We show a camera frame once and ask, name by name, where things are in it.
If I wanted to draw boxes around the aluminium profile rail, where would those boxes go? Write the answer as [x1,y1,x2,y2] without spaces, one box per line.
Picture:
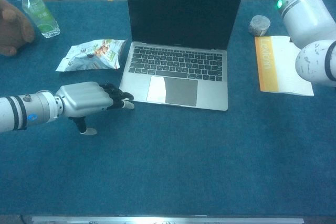
[31,216,305,224]

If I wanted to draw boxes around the clear green-label water bottle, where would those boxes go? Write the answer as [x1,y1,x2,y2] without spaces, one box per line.
[15,0,61,39]

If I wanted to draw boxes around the blue felt table cloth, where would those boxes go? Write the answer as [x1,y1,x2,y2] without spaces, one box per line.
[0,0,336,217]

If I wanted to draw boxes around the silver Apple laptop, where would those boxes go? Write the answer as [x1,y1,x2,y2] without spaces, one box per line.
[119,0,247,112]

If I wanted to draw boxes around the clear lidded plastic jar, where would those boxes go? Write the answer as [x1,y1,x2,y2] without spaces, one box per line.
[248,15,271,37]

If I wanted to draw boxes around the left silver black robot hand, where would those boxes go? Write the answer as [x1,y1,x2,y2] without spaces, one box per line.
[54,81,135,136]

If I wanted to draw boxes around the white peanut snack bag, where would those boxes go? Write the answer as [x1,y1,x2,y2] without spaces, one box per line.
[55,38,129,72]

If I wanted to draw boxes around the yellow white Lexicon booklet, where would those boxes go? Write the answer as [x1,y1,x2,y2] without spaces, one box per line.
[254,35,315,97]

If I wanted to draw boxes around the brown plush toy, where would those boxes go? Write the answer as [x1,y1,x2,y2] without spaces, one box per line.
[0,0,36,57]

